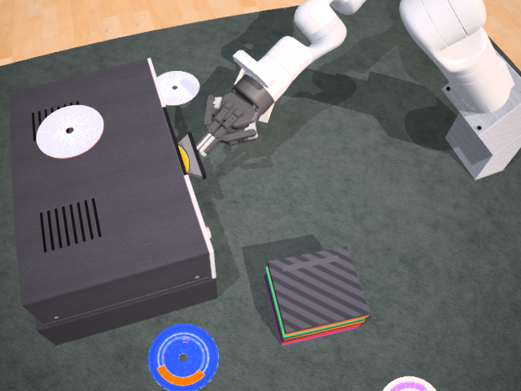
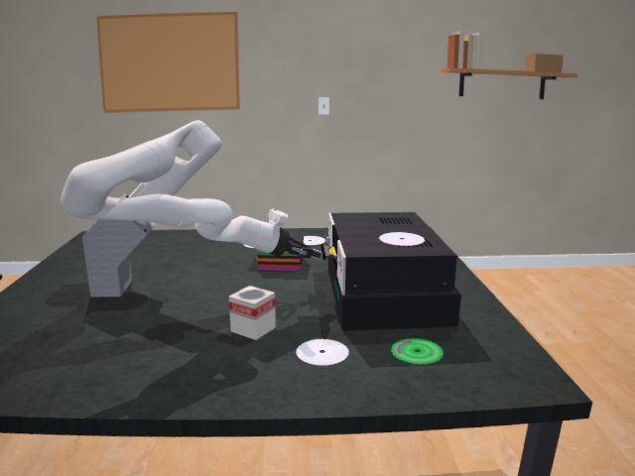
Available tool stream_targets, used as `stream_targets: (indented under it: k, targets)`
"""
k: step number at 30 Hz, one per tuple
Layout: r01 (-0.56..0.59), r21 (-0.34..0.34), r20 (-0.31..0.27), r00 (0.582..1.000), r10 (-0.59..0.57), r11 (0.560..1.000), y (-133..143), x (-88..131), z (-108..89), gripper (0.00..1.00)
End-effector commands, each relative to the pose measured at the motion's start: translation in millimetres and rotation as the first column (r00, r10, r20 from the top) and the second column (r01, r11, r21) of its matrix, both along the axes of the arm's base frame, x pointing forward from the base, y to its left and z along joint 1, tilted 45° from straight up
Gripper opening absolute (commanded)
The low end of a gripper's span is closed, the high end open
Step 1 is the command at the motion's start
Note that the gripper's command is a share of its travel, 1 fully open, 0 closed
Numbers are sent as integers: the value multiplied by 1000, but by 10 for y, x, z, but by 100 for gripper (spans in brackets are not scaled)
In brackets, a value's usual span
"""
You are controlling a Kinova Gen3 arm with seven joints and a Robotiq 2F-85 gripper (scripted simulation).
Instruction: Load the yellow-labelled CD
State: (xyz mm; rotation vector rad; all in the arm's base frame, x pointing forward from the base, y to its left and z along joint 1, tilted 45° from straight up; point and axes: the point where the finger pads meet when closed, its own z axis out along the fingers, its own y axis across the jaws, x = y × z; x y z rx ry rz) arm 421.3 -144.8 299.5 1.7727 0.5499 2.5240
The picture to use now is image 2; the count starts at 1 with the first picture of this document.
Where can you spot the green disc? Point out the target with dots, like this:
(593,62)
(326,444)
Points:
(430,351)

